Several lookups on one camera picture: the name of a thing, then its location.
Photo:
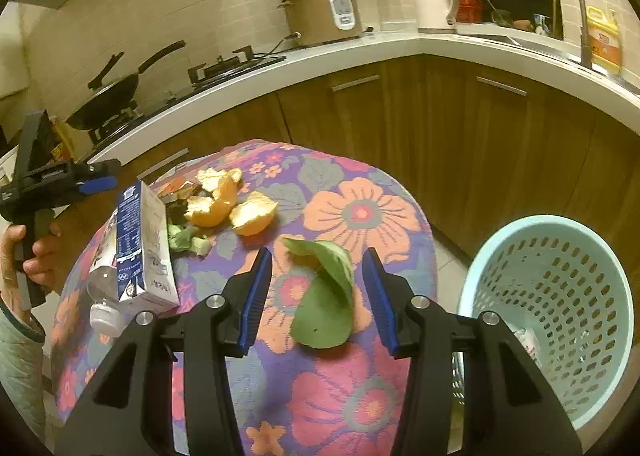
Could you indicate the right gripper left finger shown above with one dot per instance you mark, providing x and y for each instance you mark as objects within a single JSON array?
[{"x": 125, "y": 409}]

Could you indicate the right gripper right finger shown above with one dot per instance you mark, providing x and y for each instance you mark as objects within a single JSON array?
[{"x": 509, "y": 407}]

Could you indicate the clear plastic bottle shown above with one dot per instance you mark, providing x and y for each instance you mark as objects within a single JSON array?
[{"x": 105, "y": 317}]

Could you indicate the blue white milk carton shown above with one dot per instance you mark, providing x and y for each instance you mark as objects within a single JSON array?
[{"x": 145, "y": 280}]

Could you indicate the orange snack wrapper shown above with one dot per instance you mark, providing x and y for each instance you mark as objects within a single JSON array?
[{"x": 178, "y": 189}]

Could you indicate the green vegetable leaf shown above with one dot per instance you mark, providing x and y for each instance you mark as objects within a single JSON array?
[{"x": 324, "y": 317}]

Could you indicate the green vegetable scraps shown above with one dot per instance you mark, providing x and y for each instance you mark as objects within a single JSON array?
[{"x": 183, "y": 236}]

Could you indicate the orange peel piece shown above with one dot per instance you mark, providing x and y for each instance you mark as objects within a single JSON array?
[
  {"x": 221, "y": 188},
  {"x": 251, "y": 217}
]

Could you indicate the grey quilted sleeve forearm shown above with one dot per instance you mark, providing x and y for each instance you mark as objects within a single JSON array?
[{"x": 21, "y": 367}]

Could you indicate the trash inside basket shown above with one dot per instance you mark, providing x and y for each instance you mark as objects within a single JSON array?
[{"x": 528, "y": 340}]

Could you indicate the light blue trash basket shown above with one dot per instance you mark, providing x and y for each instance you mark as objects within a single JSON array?
[{"x": 561, "y": 279}]

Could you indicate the person's left hand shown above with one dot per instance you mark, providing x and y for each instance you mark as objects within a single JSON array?
[{"x": 38, "y": 267}]

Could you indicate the black wok pan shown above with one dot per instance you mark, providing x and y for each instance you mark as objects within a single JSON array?
[{"x": 109, "y": 100}]

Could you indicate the black gas stove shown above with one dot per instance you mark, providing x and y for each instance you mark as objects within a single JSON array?
[{"x": 201, "y": 77}]

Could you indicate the brown wooden cabinets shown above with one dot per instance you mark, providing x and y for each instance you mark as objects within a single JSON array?
[{"x": 476, "y": 146}]

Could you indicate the white countertop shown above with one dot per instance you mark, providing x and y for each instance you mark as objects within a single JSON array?
[{"x": 302, "y": 65}]

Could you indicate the brown rice cooker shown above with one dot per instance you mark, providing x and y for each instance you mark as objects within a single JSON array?
[{"x": 315, "y": 22}]

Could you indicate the yellow detergent bottle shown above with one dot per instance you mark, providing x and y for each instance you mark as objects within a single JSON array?
[{"x": 604, "y": 39}]

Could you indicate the red container by kettle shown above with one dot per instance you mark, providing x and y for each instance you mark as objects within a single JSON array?
[{"x": 470, "y": 11}]

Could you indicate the white electric kettle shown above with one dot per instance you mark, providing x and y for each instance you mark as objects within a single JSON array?
[{"x": 436, "y": 16}]

